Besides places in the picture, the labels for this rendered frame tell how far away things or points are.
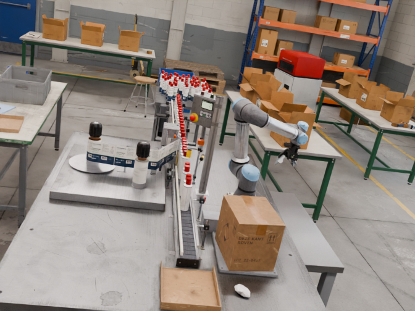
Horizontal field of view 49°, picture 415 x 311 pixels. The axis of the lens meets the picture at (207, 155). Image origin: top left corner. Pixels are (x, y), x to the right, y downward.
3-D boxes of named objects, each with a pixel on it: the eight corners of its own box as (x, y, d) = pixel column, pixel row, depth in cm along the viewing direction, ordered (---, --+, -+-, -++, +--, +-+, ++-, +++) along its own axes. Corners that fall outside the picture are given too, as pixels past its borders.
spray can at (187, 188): (179, 207, 273) (184, 176, 266) (188, 208, 274) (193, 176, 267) (179, 211, 269) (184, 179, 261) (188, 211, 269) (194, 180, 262)
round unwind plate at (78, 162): (73, 153, 320) (73, 151, 320) (117, 158, 325) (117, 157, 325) (64, 170, 292) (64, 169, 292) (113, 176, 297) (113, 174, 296)
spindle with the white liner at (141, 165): (131, 182, 294) (137, 138, 283) (146, 184, 295) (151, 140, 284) (130, 188, 285) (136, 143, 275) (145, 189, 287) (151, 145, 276)
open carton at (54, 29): (37, 38, 762) (39, 15, 749) (45, 34, 806) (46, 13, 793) (63, 42, 767) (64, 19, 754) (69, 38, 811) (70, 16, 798)
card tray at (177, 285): (160, 267, 223) (161, 260, 221) (212, 272, 227) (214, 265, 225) (160, 309, 195) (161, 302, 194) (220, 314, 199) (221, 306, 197)
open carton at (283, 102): (252, 120, 517) (259, 89, 504) (296, 126, 529) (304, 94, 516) (264, 134, 477) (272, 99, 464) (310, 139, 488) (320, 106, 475)
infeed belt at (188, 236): (172, 146, 378) (173, 142, 377) (182, 147, 379) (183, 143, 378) (178, 265, 226) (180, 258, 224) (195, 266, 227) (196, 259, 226)
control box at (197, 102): (196, 119, 306) (201, 91, 299) (218, 126, 299) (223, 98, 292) (188, 121, 297) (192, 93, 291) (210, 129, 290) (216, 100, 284)
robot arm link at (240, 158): (236, 183, 299) (241, 104, 274) (226, 172, 311) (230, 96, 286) (252, 180, 303) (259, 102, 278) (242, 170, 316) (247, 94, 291)
